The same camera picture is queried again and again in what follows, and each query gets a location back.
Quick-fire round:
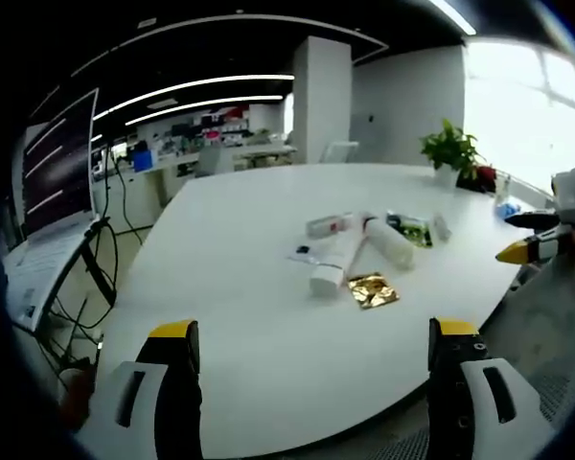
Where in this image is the white side counter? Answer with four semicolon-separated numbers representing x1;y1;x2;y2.
91;153;212;236

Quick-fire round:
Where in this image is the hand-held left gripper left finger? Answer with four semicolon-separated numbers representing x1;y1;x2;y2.
74;319;204;460

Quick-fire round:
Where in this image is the red flower plant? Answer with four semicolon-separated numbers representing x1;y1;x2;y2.
456;163;496;194

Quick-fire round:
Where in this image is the green black skincare packet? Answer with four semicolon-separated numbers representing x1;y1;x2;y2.
385;210;434;249

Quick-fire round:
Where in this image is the grey mesh chair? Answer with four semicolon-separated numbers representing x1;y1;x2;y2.
478;253;575;432

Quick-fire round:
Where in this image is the thin white skincare tube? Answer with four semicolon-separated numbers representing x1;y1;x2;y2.
346;216;378;278

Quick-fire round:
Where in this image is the black hanging cable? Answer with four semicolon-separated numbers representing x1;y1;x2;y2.
95;143;127;226

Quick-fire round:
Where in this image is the small clear skincare bottle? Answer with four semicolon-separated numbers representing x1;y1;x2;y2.
433;213;452;241

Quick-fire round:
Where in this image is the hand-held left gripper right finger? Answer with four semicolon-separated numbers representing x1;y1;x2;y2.
427;316;547;460

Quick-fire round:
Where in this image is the blue storage box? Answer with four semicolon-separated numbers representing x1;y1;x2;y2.
131;149;158;173

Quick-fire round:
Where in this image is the white cylindrical skincare bottle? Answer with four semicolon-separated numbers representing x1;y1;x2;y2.
366;220;415;270

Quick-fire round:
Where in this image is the gold foil skincare sachet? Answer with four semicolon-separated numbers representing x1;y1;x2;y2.
346;271;401;311

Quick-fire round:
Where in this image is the grey office chair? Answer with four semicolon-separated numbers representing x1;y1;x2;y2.
194;144;236;178

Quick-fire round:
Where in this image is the potted green plant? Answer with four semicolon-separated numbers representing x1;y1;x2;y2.
419;118;486;189

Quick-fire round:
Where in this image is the white skincare sachet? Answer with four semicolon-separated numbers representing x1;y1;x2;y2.
287;241;339;265

